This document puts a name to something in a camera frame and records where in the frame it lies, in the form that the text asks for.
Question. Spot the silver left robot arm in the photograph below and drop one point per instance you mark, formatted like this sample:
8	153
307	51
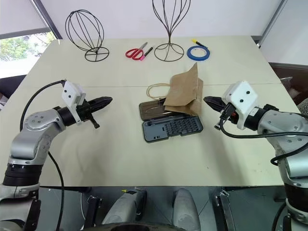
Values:
33	134

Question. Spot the white roller blind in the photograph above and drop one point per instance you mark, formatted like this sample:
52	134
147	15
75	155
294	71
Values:
16	14

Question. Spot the grey rounded leg cover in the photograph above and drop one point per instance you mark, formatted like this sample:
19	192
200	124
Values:
185	209
125	209

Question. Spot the dark window frame bar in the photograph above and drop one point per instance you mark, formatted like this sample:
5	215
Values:
48	20

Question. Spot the brown paper bag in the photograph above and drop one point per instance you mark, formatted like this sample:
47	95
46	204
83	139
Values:
184	91

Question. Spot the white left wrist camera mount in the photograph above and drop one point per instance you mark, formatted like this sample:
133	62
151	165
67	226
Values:
71	92

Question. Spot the yellow black marker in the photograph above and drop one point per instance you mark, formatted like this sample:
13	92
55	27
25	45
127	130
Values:
198	43

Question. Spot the black marker pink cap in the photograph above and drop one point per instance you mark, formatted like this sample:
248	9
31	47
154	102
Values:
147	53

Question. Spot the black screwdriver bit case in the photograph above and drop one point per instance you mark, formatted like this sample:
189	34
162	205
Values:
173	128

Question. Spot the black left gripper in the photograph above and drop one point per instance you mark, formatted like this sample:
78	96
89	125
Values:
85	111

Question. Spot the dark clutter beside table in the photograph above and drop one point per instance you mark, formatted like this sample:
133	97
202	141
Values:
294	74

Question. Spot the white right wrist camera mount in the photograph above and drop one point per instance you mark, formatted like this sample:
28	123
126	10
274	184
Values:
241	101

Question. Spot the black bracket under table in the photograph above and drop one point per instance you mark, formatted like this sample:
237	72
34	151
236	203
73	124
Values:
225	209
93	209

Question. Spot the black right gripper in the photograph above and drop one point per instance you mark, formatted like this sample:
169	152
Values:
227	115

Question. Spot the blue tape roll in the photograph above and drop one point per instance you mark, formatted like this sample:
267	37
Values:
190	55

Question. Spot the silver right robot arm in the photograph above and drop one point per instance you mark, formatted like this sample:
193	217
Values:
286	130

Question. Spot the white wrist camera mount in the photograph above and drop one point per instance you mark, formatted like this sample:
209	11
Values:
71	92
241	101

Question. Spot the black seat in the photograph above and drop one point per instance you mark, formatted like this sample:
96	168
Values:
10	86

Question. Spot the aluminium frame post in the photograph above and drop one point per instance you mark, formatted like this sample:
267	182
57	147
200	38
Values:
272	22

